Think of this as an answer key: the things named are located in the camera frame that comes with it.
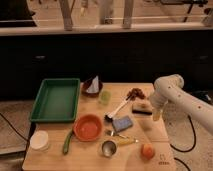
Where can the white round lid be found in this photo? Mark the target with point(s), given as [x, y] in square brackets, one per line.
[39, 140]

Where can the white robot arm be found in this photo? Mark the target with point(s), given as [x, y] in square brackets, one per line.
[169, 88]

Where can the yellow handled utensil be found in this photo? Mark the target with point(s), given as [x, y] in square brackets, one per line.
[127, 142]

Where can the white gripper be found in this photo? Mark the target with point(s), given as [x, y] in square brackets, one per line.
[157, 101]

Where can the light green cup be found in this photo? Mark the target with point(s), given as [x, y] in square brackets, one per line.
[104, 97]

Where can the dark bowl with white cloth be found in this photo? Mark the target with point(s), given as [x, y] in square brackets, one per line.
[92, 87]

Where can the small metal cup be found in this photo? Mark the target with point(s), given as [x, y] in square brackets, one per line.
[109, 148]

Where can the eraser with black base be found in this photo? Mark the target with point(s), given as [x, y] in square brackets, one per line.
[142, 108]

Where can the metal spoon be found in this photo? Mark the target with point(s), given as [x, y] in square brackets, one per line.
[112, 133]

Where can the green plastic tray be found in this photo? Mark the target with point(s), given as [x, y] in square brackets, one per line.
[56, 101]

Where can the orange fruit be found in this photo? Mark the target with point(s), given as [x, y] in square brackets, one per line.
[147, 151]

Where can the green cucumber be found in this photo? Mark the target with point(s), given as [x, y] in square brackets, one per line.
[65, 148]

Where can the red bowl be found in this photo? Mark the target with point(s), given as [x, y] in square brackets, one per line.
[88, 128]

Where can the white handled dish brush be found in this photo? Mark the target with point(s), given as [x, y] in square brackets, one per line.
[109, 116]

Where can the brown dried fruit cluster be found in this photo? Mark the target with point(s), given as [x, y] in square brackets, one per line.
[135, 93]

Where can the blue sponge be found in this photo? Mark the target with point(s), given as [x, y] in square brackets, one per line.
[122, 123]

